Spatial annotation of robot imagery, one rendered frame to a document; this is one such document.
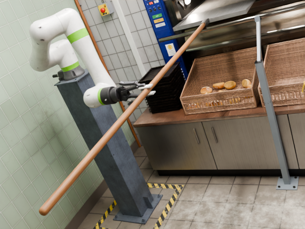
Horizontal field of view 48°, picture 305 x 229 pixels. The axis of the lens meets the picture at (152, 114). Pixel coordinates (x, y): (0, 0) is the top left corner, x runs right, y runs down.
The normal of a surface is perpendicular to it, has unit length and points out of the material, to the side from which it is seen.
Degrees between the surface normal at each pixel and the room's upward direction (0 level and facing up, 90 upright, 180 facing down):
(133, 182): 90
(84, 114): 90
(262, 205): 0
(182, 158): 90
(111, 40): 90
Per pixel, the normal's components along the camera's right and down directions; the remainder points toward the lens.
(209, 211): -0.34, -0.85
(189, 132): -0.41, 0.52
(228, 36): -0.50, 0.19
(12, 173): 0.84, -0.09
